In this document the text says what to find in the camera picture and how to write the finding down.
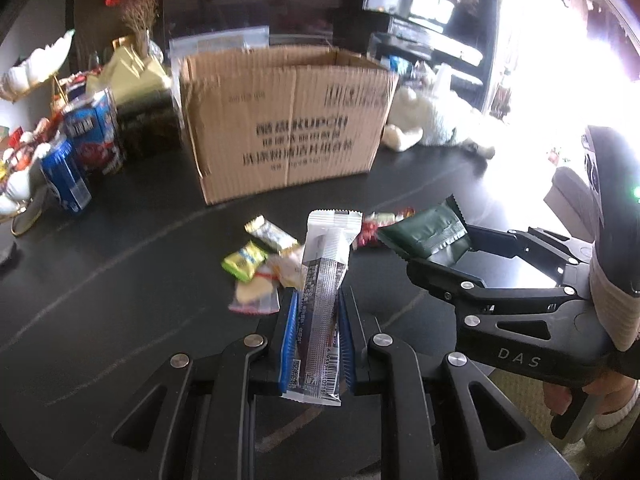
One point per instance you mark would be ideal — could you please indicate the clear orange snack packet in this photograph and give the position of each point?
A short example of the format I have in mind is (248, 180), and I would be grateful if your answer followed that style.
(286, 270)

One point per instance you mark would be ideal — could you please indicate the black television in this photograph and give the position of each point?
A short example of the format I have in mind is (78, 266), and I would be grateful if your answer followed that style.
(280, 10)

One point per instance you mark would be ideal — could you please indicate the white shell tiered stand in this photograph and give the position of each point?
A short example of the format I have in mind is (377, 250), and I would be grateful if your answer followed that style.
(30, 67)

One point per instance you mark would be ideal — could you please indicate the person's right hand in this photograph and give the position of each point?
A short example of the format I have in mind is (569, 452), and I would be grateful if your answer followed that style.
(557, 400)

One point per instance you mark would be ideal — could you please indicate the red snack packet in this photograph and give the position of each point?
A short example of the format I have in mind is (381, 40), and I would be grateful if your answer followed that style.
(372, 230)

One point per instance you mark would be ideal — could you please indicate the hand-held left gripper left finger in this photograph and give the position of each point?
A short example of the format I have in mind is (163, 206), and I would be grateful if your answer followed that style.
(289, 340)

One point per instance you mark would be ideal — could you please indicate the yellow green pyramid paper box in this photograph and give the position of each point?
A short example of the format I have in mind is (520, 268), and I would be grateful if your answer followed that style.
(135, 72)

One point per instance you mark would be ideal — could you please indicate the dried flower bunch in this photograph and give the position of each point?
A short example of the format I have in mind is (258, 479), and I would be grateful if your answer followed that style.
(140, 20)

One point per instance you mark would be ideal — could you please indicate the brown cardboard box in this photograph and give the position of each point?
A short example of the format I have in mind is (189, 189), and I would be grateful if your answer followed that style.
(280, 125)

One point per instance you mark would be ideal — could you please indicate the blue tray of candy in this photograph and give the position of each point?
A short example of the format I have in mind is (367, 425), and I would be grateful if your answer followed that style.
(77, 82)

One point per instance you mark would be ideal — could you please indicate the clear cracker packet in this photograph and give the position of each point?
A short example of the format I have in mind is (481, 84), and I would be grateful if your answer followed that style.
(252, 294)

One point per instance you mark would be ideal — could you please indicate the dark green snack packet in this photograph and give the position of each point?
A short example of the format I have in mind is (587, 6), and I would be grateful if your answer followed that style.
(425, 232)

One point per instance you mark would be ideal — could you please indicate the clear zip bag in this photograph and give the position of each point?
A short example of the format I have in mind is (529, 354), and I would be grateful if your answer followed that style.
(220, 42)

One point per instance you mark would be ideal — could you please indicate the blue snack carton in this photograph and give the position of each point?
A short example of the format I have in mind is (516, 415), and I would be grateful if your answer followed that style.
(95, 130)

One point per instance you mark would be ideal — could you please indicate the grey white snack bar wrapper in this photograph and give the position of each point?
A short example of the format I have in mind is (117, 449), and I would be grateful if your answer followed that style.
(322, 285)

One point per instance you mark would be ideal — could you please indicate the green yellow snack packet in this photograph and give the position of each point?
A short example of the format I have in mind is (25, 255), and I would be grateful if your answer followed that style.
(243, 260)

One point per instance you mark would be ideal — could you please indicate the yellow white candy wrapper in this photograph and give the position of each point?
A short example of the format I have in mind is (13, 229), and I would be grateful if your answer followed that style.
(270, 234)

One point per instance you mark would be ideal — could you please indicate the blue soda can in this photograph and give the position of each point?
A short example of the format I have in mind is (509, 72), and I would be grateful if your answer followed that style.
(65, 175)

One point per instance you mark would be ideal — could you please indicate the black storage box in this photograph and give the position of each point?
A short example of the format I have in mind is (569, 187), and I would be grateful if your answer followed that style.
(150, 130)

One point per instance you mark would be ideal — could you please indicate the black piano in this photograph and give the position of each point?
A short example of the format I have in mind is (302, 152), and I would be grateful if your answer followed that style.
(400, 25)

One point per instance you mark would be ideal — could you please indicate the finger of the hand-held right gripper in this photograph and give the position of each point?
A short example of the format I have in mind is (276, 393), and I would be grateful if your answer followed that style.
(500, 245)
(435, 276)

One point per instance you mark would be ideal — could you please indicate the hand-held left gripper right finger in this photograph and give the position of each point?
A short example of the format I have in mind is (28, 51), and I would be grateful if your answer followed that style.
(346, 345)

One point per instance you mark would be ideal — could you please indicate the white plush toy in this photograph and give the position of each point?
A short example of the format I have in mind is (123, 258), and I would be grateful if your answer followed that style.
(435, 120)

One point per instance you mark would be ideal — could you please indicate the pile of red snack packets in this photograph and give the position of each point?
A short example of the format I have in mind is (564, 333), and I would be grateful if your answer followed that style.
(22, 152)

